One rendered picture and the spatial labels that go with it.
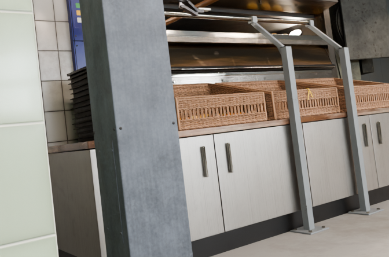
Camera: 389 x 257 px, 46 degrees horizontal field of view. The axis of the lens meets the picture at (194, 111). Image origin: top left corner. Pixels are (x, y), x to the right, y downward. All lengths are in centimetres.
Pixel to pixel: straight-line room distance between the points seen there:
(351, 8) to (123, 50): 612
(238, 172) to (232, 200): 13
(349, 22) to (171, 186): 604
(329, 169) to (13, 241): 219
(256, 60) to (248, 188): 113
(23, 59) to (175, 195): 84
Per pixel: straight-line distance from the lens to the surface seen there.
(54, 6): 246
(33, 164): 64
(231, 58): 296
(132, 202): 134
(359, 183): 281
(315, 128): 259
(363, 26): 735
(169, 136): 139
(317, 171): 259
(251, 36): 312
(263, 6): 326
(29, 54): 66
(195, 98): 213
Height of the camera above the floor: 56
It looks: 3 degrees up
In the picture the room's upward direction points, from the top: 7 degrees counter-clockwise
